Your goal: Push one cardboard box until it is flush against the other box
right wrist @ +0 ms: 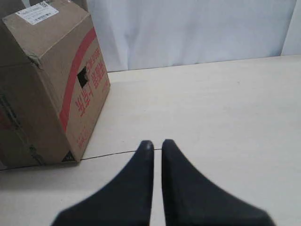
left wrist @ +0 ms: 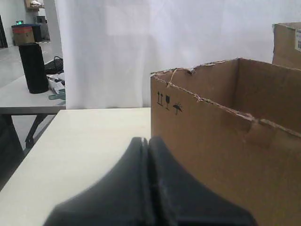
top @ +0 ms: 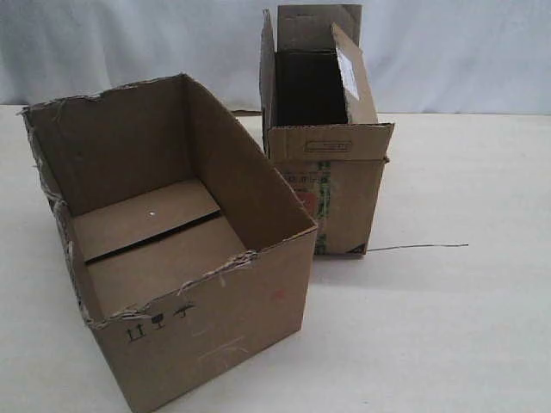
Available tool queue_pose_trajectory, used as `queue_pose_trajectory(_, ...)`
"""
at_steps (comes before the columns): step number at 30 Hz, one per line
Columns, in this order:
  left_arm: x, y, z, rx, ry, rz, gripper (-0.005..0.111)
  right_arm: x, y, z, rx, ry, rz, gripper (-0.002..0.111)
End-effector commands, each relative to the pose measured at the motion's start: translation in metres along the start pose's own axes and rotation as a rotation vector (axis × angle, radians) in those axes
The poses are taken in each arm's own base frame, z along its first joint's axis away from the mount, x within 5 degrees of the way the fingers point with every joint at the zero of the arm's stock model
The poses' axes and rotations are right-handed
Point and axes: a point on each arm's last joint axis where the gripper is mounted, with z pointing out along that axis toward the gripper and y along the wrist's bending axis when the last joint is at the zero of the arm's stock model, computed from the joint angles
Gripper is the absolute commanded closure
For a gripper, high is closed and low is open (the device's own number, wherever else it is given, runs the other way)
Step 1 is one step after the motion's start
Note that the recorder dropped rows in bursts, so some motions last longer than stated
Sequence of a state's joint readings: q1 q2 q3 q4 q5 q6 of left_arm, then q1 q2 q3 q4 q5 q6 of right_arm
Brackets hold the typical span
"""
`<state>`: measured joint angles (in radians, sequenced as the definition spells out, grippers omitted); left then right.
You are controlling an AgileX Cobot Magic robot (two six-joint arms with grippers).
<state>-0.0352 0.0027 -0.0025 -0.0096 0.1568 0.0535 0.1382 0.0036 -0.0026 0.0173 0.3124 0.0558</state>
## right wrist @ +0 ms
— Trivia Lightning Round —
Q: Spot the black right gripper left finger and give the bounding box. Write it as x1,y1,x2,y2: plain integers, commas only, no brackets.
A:
52,140,154,226

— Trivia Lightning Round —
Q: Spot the brown cardboard box red print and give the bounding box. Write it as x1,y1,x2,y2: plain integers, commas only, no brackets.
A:
0,0,110,169

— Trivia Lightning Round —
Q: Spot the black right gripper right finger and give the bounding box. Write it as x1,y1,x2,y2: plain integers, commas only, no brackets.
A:
161,139,268,226

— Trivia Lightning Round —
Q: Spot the white curtain backdrop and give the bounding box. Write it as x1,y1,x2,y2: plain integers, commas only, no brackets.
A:
87,0,297,72

